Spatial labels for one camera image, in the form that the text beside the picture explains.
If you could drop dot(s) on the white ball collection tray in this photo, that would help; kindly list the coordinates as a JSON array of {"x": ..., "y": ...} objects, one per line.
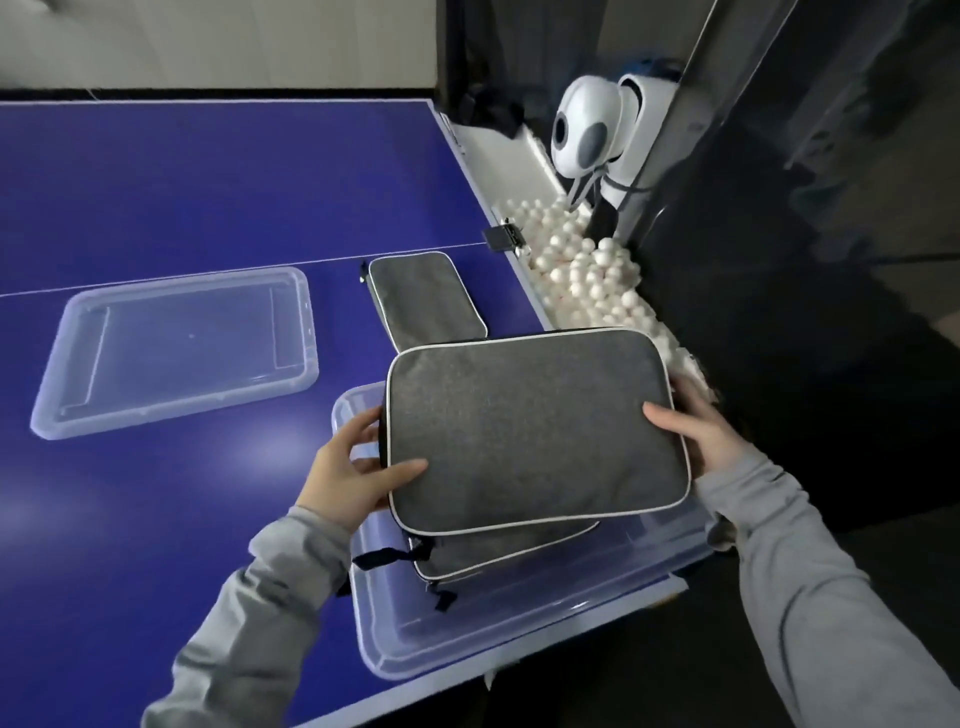
[{"x": 495, "y": 161}]

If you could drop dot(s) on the white ball serving machine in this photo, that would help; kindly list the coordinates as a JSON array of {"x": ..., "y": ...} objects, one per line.
[{"x": 592, "y": 127}]

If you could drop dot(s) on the clear plastic lid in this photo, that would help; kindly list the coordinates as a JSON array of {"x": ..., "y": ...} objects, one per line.
[{"x": 180, "y": 345}]

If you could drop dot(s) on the person's right forearm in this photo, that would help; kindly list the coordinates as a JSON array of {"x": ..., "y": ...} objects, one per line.
[{"x": 810, "y": 600}]

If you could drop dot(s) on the person's right hand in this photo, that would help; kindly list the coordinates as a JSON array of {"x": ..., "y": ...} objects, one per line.
[{"x": 712, "y": 439}]

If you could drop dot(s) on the black table edge clamp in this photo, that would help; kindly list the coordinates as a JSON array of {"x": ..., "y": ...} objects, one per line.
[{"x": 501, "y": 236}]

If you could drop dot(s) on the clear plastic box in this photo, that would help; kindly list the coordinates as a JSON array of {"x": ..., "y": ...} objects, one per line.
[{"x": 480, "y": 622}]

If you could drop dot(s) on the person's left hand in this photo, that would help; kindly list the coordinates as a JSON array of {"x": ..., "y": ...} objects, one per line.
[{"x": 337, "y": 480}]

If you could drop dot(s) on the pile of white balls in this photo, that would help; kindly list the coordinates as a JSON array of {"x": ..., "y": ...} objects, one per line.
[{"x": 592, "y": 270}]

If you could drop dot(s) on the person's left forearm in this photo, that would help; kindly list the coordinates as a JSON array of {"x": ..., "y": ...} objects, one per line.
[{"x": 255, "y": 622}]

